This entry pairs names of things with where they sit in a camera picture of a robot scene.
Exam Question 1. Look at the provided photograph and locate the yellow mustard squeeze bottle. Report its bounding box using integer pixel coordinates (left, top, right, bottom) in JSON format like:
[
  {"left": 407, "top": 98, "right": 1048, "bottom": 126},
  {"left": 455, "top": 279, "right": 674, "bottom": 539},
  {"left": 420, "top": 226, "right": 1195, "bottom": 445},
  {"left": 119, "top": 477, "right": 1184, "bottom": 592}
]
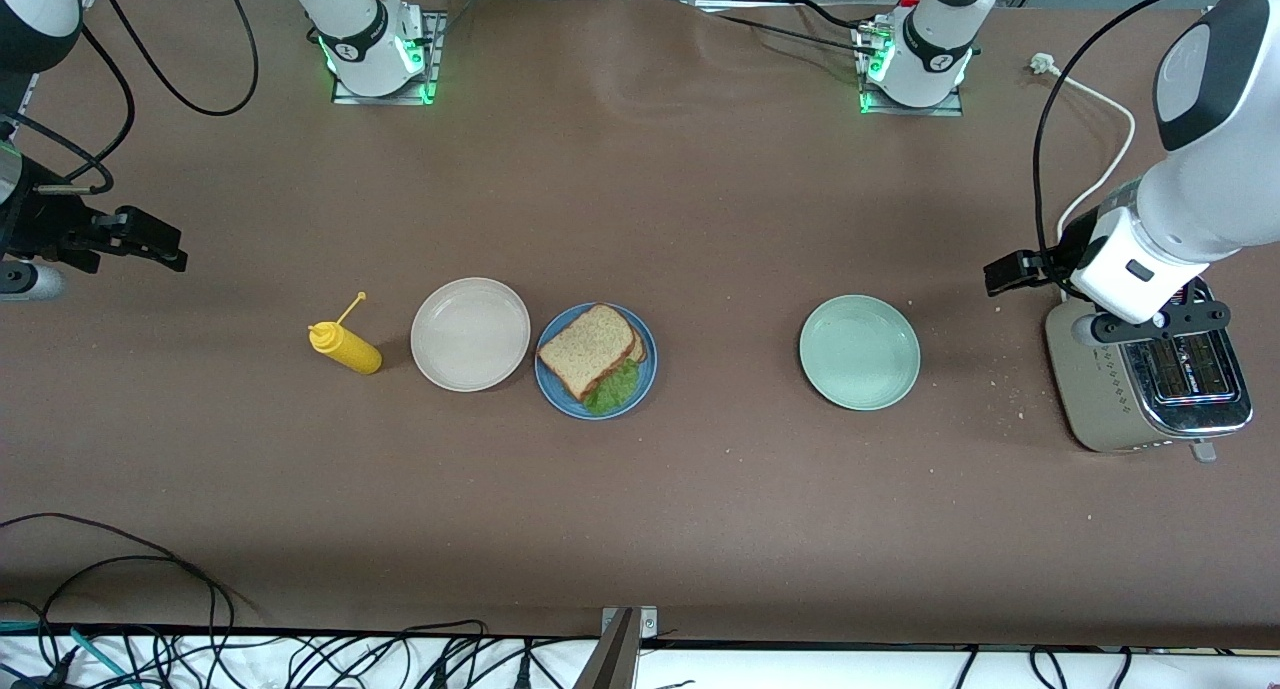
[{"left": 308, "top": 292, "right": 384, "bottom": 376}]

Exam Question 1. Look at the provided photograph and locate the green lettuce leaf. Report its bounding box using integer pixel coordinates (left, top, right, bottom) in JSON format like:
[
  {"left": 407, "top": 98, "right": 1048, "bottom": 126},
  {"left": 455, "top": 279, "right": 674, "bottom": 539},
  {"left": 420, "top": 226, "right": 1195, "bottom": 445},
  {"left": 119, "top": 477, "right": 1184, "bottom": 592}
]
[{"left": 583, "top": 359, "right": 642, "bottom": 416}]

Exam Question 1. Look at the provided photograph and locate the pale green plate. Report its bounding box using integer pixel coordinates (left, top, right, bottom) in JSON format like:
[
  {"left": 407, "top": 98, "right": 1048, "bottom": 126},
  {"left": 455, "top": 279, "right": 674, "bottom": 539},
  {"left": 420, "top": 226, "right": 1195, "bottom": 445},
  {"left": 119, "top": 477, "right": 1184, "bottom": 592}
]
[{"left": 798, "top": 294, "right": 922, "bottom": 412}]

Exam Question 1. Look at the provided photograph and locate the beige plate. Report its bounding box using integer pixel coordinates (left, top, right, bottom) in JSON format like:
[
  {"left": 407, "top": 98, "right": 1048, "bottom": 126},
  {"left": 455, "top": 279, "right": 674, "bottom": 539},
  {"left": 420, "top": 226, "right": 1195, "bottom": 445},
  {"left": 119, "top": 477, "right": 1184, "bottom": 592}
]
[{"left": 410, "top": 277, "right": 532, "bottom": 393}]

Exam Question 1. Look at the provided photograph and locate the blue plate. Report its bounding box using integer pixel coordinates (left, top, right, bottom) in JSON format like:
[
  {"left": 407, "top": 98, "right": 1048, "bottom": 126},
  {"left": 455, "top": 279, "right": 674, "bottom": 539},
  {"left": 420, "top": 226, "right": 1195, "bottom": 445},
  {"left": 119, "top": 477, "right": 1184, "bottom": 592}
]
[{"left": 534, "top": 302, "right": 659, "bottom": 421}]

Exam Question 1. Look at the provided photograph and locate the chrome and beige toaster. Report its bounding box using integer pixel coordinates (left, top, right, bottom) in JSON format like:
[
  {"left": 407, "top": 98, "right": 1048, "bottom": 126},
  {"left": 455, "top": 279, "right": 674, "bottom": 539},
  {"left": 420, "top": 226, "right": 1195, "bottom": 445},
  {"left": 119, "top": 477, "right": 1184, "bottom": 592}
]
[{"left": 1045, "top": 269, "right": 1256, "bottom": 465}]

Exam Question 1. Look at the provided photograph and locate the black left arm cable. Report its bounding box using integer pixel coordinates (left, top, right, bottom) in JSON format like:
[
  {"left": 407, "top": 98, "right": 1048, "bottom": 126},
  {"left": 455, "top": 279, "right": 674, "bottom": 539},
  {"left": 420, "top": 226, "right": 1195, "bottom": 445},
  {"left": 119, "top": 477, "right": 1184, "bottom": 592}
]
[{"left": 1032, "top": 0, "right": 1280, "bottom": 270}]

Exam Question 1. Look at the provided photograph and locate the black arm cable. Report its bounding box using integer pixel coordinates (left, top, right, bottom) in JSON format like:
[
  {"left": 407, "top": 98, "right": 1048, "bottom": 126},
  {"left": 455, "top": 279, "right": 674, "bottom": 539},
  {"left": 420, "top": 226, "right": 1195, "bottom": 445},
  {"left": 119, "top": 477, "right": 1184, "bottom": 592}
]
[
  {"left": 1032, "top": 0, "right": 1280, "bottom": 270},
  {"left": 0, "top": 0, "right": 261, "bottom": 195}
]

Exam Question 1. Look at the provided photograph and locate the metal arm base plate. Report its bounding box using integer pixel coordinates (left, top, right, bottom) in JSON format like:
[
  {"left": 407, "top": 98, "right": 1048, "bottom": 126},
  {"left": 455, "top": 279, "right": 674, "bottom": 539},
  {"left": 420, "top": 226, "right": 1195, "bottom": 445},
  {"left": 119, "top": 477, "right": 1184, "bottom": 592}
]
[
  {"left": 855, "top": 24, "right": 966, "bottom": 118},
  {"left": 330, "top": 9, "right": 446, "bottom": 107}
]

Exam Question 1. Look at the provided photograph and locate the white toaster power cord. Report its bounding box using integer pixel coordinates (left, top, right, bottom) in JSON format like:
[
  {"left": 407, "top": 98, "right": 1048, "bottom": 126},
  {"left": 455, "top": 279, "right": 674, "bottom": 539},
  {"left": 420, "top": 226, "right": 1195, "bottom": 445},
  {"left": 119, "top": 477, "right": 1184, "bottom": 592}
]
[{"left": 1030, "top": 54, "right": 1138, "bottom": 245}]

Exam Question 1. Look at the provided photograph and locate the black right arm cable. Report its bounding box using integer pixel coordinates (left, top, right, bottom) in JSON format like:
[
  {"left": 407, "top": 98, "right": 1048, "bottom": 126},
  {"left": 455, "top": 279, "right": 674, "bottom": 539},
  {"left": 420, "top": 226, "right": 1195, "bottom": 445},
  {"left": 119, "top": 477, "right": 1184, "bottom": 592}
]
[{"left": 0, "top": 0, "right": 261, "bottom": 195}]

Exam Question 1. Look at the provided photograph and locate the black base cable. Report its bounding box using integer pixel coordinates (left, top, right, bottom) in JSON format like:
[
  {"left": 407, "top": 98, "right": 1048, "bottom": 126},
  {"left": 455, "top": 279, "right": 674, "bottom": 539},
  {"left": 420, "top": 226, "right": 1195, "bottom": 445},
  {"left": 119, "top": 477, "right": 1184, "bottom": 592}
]
[{"left": 695, "top": 0, "right": 881, "bottom": 60}]

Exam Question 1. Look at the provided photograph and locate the teal cable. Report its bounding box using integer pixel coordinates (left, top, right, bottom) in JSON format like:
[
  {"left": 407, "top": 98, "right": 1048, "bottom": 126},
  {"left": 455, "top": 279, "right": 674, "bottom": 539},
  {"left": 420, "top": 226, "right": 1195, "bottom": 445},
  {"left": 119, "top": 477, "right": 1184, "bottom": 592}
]
[{"left": 0, "top": 619, "right": 133, "bottom": 688}]

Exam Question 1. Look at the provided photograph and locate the metal table edge bracket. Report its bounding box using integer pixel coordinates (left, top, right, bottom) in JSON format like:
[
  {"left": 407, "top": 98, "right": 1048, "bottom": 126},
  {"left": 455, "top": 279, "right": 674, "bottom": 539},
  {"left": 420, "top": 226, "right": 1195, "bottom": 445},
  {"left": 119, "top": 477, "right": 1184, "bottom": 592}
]
[{"left": 572, "top": 606, "right": 661, "bottom": 689}]

